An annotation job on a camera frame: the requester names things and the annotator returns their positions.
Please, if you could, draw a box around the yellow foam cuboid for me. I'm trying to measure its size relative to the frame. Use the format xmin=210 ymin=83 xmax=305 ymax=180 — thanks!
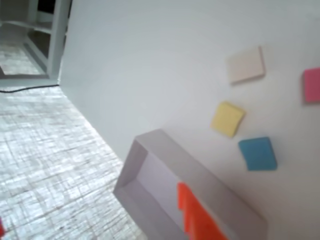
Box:
xmin=209 ymin=100 xmax=246 ymax=139

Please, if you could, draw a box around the white cardboard bin box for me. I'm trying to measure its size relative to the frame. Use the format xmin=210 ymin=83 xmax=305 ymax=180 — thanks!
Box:
xmin=112 ymin=128 xmax=270 ymax=240

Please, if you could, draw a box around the blue foam cuboid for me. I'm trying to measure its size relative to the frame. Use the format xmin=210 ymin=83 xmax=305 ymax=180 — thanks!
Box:
xmin=237 ymin=136 xmax=278 ymax=172

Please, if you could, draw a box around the cream foam cuboid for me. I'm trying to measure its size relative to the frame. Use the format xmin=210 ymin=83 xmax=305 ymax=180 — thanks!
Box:
xmin=226 ymin=45 xmax=267 ymax=86

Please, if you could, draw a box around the pink foam cuboid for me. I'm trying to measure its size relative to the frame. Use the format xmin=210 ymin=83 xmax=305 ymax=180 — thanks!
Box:
xmin=301 ymin=67 xmax=320 ymax=105

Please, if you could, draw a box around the black floor cable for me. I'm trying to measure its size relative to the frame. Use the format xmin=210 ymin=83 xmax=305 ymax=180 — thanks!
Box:
xmin=0 ymin=84 xmax=60 ymax=94

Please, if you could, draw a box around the white furniture frame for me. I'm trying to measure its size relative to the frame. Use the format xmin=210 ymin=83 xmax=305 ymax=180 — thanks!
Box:
xmin=0 ymin=0 xmax=73 ymax=81

